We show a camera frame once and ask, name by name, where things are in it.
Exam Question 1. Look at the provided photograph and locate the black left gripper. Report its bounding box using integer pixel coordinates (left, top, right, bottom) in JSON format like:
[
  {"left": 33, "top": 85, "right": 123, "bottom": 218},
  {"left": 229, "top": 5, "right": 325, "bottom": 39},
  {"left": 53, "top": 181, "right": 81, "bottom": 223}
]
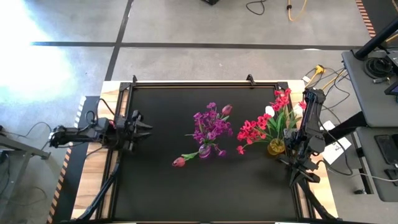
[{"left": 117, "top": 108, "right": 154, "bottom": 152}]

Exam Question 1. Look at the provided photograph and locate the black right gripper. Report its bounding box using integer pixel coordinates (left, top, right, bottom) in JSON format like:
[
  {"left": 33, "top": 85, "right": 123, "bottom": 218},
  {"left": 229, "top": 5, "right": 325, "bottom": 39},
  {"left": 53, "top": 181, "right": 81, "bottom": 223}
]
[{"left": 277, "top": 153, "right": 322, "bottom": 189}]

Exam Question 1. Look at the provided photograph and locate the dark red tulip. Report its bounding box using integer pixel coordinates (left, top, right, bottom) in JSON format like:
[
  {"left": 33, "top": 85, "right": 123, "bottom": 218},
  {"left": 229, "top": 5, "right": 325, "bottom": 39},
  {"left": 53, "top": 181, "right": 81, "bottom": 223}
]
[{"left": 172, "top": 151, "right": 206, "bottom": 168}]

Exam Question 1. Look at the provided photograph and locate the purple flower bunch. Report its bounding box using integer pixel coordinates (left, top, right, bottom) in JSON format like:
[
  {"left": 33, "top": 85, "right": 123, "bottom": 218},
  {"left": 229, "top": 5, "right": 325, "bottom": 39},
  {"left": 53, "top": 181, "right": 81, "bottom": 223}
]
[
  {"left": 192, "top": 101, "right": 234, "bottom": 147},
  {"left": 185, "top": 129, "right": 233, "bottom": 158}
]

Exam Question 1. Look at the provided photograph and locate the pink tulip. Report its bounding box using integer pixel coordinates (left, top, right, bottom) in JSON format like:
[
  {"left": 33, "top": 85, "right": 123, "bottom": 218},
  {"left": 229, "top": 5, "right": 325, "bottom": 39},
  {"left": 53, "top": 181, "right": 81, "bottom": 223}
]
[{"left": 217, "top": 104, "right": 234, "bottom": 123}]

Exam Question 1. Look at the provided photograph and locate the yellow glass vase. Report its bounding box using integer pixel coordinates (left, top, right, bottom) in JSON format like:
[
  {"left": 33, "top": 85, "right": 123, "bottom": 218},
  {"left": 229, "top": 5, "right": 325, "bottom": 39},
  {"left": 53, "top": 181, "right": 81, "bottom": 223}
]
[{"left": 267, "top": 138, "right": 286, "bottom": 156}]

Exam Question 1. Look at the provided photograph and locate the pink ribbed glass vase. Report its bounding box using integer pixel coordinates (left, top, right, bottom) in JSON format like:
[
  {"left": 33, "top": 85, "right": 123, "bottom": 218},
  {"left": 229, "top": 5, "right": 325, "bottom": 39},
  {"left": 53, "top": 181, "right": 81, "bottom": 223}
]
[{"left": 198, "top": 143, "right": 212, "bottom": 159}]

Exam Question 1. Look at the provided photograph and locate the large white paper sheet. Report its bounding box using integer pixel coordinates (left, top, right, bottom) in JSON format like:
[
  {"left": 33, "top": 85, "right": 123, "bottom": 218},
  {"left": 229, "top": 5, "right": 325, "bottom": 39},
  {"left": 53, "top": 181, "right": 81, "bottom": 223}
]
[{"left": 322, "top": 136, "right": 353, "bottom": 166}]

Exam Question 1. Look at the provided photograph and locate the grey desk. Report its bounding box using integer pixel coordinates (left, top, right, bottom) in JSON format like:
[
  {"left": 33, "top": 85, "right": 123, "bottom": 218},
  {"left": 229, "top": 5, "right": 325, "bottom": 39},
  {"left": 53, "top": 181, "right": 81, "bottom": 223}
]
[
  {"left": 354, "top": 126, "right": 398, "bottom": 202},
  {"left": 341, "top": 48, "right": 398, "bottom": 128}
]

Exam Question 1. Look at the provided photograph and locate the black table mat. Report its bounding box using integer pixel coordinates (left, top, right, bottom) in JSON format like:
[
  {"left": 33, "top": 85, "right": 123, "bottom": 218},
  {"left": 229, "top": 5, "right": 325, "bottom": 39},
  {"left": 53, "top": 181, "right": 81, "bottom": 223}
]
[{"left": 113, "top": 85, "right": 299, "bottom": 222}]

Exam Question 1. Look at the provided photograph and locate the black mat with hazard edge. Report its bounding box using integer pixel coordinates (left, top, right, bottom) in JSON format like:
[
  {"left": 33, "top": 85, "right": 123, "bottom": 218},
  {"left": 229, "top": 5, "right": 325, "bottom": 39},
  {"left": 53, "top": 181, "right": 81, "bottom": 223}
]
[
  {"left": 46, "top": 95, "right": 100, "bottom": 224},
  {"left": 355, "top": 0, "right": 398, "bottom": 39}
]

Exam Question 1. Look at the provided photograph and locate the black keyboard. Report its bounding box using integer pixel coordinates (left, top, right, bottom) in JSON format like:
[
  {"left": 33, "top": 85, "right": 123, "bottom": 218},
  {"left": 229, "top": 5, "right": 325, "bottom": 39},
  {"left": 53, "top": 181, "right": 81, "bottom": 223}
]
[{"left": 374, "top": 133, "right": 398, "bottom": 166}]

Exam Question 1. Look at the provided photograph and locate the black device with blue screen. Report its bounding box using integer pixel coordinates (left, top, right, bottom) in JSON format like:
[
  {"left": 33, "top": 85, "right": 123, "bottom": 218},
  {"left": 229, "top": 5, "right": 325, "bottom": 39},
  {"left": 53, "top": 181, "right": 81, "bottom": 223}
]
[{"left": 384, "top": 81, "right": 398, "bottom": 96}]

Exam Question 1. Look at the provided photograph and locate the grey metal stand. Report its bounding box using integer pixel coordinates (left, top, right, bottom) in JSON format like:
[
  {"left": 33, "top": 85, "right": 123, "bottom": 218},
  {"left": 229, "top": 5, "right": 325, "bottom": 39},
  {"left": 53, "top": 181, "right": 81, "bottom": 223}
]
[{"left": 0, "top": 126, "right": 52, "bottom": 218}]

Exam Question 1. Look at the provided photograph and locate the black metal pole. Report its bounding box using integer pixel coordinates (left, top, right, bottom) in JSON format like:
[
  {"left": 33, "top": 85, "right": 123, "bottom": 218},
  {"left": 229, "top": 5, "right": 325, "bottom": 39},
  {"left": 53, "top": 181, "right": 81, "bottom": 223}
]
[{"left": 354, "top": 17, "right": 398, "bottom": 60}]

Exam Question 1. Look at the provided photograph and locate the black diagonal frame strut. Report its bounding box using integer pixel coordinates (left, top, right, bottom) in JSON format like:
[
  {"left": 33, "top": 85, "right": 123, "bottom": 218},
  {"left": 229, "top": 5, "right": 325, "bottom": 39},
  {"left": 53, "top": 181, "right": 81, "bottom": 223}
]
[
  {"left": 76, "top": 157, "right": 122, "bottom": 222},
  {"left": 294, "top": 182, "right": 338, "bottom": 222}
]

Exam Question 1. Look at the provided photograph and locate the black metal table frame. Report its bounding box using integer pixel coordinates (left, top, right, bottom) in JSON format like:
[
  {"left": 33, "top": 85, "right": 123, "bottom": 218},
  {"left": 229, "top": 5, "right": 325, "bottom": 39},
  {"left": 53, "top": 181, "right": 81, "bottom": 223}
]
[{"left": 95, "top": 81, "right": 312, "bottom": 223}]

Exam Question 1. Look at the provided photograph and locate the white cable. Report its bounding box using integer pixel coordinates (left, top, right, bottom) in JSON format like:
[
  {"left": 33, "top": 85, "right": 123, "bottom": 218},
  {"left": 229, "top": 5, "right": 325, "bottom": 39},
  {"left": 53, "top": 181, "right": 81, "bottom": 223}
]
[{"left": 326, "top": 167, "right": 398, "bottom": 183}]

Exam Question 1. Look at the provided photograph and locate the yellow plug cable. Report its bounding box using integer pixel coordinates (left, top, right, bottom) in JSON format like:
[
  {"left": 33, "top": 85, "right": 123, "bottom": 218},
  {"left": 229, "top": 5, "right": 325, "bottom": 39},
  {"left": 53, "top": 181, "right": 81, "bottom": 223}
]
[{"left": 306, "top": 64, "right": 348, "bottom": 103}]

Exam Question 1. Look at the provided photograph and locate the coiled black cable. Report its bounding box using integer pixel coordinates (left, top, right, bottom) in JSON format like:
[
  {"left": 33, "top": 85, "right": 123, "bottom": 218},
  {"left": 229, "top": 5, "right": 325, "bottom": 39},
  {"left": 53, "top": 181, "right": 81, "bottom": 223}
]
[{"left": 363, "top": 56, "right": 394, "bottom": 79}]

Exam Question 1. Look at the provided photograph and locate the black floor cable loop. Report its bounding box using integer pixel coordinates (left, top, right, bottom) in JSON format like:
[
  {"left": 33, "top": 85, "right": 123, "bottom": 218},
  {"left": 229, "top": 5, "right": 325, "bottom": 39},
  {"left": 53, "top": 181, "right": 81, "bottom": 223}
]
[{"left": 245, "top": 0, "right": 267, "bottom": 16}]

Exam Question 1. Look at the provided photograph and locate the yellow floor cable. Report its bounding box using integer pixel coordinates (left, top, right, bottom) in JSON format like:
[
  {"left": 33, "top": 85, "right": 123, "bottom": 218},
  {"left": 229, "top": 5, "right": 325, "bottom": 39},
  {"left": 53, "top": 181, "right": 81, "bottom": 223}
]
[{"left": 286, "top": 0, "right": 308, "bottom": 22}]

